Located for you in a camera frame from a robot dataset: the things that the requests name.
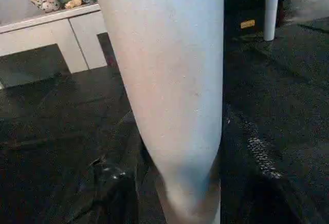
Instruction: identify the black work mat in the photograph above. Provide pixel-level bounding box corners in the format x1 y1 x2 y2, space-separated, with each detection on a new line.
0 21 329 224

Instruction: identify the small yellow label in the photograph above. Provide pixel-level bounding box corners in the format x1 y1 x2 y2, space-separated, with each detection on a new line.
240 20 256 30

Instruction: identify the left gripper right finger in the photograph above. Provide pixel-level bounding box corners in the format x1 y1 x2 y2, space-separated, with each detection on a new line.
221 107 320 224

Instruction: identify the white plastic table leg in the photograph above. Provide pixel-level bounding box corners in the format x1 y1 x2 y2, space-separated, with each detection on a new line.
264 0 281 42
92 0 225 224

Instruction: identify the white cabinet with glass doors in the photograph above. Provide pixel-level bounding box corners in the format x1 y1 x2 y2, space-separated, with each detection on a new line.
0 3 121 88

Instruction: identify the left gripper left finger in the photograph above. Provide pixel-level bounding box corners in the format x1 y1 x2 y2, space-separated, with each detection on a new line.
67 125 143 224

